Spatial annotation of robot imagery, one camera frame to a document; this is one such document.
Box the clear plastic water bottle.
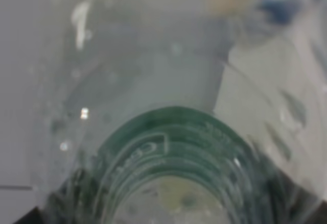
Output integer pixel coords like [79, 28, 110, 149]
[31, 0, 326, 223]

